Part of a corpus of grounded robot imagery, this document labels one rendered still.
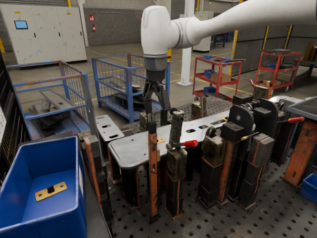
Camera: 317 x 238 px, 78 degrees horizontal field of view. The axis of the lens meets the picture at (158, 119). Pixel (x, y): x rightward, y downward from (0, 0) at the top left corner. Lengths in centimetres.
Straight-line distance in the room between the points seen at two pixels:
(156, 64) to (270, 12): 38
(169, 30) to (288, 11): 37
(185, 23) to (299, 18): 41
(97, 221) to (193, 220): 52
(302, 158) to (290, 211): 27
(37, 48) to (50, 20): 111
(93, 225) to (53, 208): 13
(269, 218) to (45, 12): 839
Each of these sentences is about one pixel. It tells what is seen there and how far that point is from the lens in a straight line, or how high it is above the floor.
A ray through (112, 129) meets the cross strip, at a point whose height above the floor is 100.
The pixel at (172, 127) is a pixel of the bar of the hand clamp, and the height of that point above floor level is 115.
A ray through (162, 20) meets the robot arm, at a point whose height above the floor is 150.
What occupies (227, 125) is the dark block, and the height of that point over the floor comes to 112.
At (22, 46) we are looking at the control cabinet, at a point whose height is 78.
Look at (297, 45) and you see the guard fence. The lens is 860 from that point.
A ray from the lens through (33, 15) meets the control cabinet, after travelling 851.
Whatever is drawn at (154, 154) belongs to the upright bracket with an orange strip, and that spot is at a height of 107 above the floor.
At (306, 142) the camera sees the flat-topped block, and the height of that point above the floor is 97.
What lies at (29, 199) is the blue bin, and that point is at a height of 103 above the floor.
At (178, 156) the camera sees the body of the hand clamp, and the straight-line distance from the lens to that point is 75.
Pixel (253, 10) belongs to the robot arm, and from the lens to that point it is 55.
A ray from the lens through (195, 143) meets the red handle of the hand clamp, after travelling 65.
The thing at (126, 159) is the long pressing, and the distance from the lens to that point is 82.
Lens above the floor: 150
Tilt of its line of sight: 26 degrees down
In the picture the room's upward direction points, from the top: straight up
